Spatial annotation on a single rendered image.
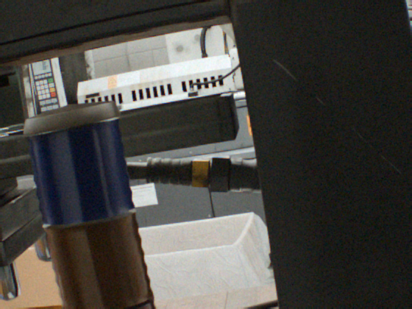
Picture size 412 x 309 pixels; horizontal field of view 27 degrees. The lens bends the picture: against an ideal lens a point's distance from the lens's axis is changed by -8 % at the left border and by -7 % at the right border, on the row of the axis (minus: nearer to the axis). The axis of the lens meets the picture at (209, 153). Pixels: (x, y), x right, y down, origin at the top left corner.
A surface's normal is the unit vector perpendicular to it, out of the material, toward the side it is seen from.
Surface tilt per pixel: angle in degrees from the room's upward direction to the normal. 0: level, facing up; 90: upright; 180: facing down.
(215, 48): 90
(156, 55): 90
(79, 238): 76
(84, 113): 72
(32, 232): 90
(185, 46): 90
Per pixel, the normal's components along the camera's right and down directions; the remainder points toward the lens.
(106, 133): 0.72, -0.31
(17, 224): 0.98, -0.16
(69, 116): 0.11, -0.25
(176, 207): -0.12, 0.11
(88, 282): -0.16, -0.12
